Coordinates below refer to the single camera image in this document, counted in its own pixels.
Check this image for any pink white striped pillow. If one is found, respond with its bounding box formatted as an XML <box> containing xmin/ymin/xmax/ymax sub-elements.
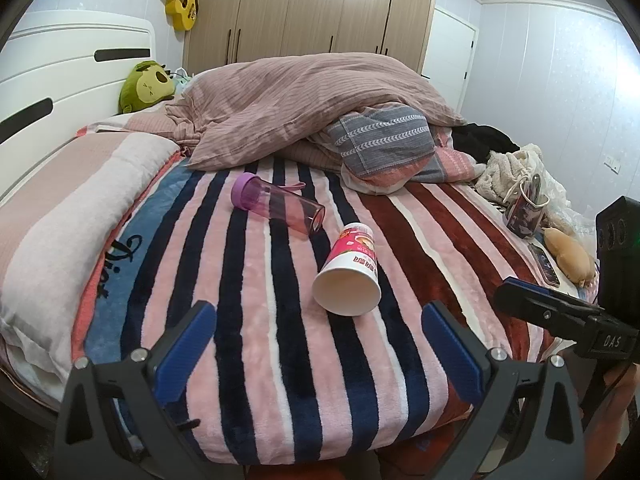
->
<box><xmin>0</xmin><ymin>132</ymin><xmax>181</xmax><ymax>387</ymax></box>

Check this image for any dark printed mug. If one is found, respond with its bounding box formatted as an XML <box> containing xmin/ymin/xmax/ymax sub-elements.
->
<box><xmin>504</xmin><ymin>173</ymin><xmax>549</xmax><ymax>236</ymax></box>

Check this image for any green plush toy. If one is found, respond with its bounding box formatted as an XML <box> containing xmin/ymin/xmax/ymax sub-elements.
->
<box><xmin>118</xmin><ymin>60</ymin><xmax>176</xmax><ymax>115</ymax></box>

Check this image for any clear plastic bag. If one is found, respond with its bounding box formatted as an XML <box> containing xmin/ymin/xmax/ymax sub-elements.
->
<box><xmin>544</xmin><ymin>170</ymin><xmax>597</xmax><ymax>242</ymax></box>

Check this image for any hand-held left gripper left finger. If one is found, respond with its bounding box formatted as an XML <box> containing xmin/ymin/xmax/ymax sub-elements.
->
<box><xmin>52</xmin><ymin>300</ymin><xmax>218</xmax><ymax>480</ymax></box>

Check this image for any white door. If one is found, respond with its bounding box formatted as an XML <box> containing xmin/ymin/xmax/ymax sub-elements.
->
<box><xmin>420</xmin><ymin>6</ymin><xmax>479</xmax><ymax>112</ymax></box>

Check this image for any tan plush toy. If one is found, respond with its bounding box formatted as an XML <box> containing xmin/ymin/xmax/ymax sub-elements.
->
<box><xmin>542</xmin><ymin>226</ymin><xmax>597</xmax><ymax>289</ymax></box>

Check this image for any white bed headboard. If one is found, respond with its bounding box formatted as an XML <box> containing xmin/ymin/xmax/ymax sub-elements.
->
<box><xmin>0</xmin><ymin>10</ymin><xmax>157</xmax><ymax>202</ymax></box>

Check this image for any white fluffy cloth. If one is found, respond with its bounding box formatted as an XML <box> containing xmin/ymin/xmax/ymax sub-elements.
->
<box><xmin>472</xmin><ymin>144</ymin><xmax>552</xmax><ymax>207</ymax></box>

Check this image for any white cable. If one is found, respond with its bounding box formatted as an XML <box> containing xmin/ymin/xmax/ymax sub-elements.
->
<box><xmin>500</xmin><ymin>169</ymin><xmax>551</xmax><ymax>209</ymax></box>

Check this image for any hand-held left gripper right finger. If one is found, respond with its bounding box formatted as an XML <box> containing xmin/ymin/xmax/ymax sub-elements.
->
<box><xmin>421</xmin><ymin>300</ymin><xmax>588</xmax><ymax>480</ymax></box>

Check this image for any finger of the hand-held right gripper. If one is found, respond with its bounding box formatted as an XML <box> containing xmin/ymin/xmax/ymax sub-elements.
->
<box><xmin>492</xmin><ymin>284</ymin><xmax>603</xmax><ymax>337</ymax></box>
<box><xmin>504</xmin><ymin>276</ymin><xmax>601</xmax><ymax>313</ymax></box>

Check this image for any pink thin-striped pillow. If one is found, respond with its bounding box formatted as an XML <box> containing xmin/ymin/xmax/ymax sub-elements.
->
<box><xmin>75</xmin><ymin>110</ymin><xmax>187</xmax><ymax>142</ymax></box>

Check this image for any striped plush blanket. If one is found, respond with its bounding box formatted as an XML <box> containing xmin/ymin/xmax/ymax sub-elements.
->
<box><xmin>72</xmin><ymin>152</ymin><xmax>557</xmax><ymax>466</ymax></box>

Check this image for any smartphone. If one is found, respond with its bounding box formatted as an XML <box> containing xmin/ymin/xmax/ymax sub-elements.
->
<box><xmin>527</xmin><ymin>242</ymin><xmax>562</xmax><ymax>289</ymax></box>

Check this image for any black clothing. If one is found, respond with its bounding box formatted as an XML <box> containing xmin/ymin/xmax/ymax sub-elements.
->
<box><xmin>452</xmin><ymin>124</ymin><xmax>522</xmax><ymax>164</ymax></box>

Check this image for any white paper cup pink label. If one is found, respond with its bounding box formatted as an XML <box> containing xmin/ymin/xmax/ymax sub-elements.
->
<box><xmin>312</xmin><ymin>222</ymin><xmax>382</xmax><ymax>317</ymax></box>

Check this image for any pink striped duvet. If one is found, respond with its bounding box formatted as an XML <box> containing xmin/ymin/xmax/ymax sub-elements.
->
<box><xmin>165</xmin><ymin>52</ymin><xmax>468</xmax><ymax>172</ymax></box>

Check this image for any grey patterned pillow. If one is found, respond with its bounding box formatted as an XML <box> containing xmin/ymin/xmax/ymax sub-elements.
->
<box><xmin>310</xmin><ymin>102</ymin><xmax>481</xmax><ymax>196</ymax></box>

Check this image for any purple plastic water bottle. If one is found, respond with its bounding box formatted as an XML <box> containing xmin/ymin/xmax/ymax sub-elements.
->
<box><xmin>231</xmin><ymin>172</ymin><xmax>326</xmax><ymax>236</ymax></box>

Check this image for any wooden wardrobe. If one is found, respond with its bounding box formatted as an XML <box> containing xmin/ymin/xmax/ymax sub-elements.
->
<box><xmin>182</xmin><ymin>0</ymin><xmax>444</xmax><ymax>79</ymax></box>

